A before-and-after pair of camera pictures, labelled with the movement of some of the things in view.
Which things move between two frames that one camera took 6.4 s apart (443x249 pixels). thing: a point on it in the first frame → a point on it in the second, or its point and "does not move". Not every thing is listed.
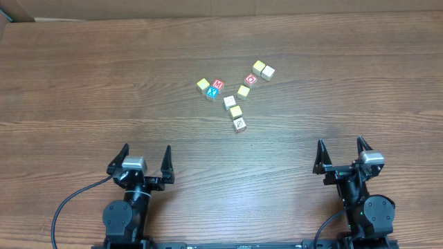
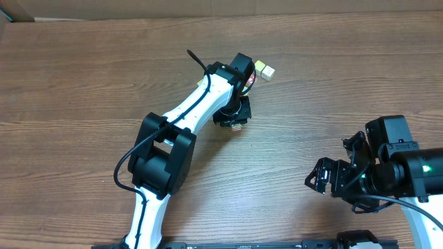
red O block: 250,80 does not move
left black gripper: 142,178 → 235,117
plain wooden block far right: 267,72 does not move
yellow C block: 243,92 does not move
